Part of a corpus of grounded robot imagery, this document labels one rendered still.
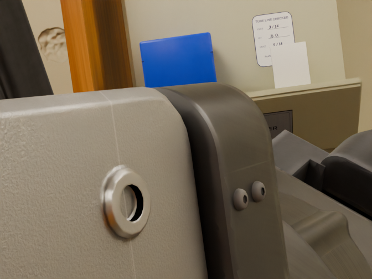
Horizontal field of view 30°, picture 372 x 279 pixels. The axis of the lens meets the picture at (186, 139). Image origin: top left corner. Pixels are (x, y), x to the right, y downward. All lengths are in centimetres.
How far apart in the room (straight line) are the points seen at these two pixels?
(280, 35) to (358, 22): 48
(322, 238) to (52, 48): 141
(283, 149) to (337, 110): 73
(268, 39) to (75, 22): 29
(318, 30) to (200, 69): 22
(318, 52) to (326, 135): 13
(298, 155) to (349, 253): 11
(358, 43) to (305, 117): 56
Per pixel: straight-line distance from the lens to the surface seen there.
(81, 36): 100
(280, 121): 100
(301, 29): 108
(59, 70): 154
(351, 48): 153
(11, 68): 72
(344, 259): 16
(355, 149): 27
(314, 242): 15
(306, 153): 27
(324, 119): 101
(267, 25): 108
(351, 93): 98
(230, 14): 108
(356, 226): 20
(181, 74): 96
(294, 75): 99
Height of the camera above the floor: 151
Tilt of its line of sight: 3 degrees down
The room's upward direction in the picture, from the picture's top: 8 degrees counter-clockwise
